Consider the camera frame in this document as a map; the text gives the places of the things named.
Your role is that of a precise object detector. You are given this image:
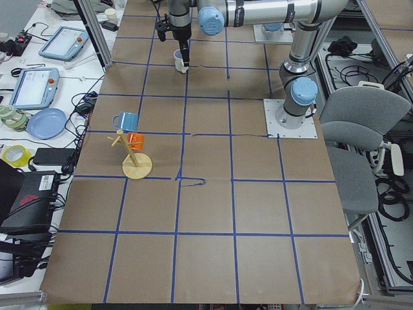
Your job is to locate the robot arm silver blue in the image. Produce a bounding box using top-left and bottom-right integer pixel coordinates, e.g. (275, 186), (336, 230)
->
(262, 23), (283, 32)
(156, 1), (347, 116)

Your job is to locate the lower teach pendant tablet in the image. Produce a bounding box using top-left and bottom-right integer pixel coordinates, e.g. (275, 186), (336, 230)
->
(10, 68), (60, 110)

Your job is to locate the upper teach pendant tablet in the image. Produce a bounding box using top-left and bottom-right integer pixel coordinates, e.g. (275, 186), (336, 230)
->
(38, 26), (89, 61)

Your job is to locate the aluminium frame post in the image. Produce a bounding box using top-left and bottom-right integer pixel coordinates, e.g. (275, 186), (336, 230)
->
(74, 0), (113, 68)

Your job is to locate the black power adapter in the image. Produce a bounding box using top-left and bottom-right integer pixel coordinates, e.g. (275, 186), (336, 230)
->
(33, 148), (75, 166)

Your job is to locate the black computer box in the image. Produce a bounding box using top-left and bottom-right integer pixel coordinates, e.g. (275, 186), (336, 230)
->
(1, 170), (59, 235)

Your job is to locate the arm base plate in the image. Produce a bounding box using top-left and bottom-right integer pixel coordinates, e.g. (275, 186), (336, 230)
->
(263, 99), (317, 139)
(254, 23), (295, 45)

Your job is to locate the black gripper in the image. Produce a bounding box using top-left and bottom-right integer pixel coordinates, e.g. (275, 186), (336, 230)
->
(156, 14), (192, 68)

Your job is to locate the white paper cup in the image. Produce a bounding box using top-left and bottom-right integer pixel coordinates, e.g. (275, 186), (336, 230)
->
(104, 8), (117, 24)

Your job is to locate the grey office chair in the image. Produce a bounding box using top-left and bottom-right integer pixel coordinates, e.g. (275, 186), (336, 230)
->
(319, 86), (412, 230)

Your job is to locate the yellow tape roll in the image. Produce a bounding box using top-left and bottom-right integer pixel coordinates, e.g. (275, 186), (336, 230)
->
(2, 145), (32, 167)

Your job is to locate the white grey mug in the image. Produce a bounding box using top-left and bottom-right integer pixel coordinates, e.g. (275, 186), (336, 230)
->
(174, 49), (189, 74)

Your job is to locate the blue plate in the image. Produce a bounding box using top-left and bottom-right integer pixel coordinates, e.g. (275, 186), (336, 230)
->
(26, 108), (67, 140)

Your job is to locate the blue mug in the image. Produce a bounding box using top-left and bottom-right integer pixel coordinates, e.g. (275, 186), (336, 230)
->
(112, 112), (139, 132)

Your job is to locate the teach pendant tablet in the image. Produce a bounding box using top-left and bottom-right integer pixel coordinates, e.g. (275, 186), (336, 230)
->
(10, 68), (60, 110)
(38, 26), (89, 61)

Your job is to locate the orange mug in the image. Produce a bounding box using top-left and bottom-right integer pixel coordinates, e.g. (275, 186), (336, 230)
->
(127, 132), (145, 151)

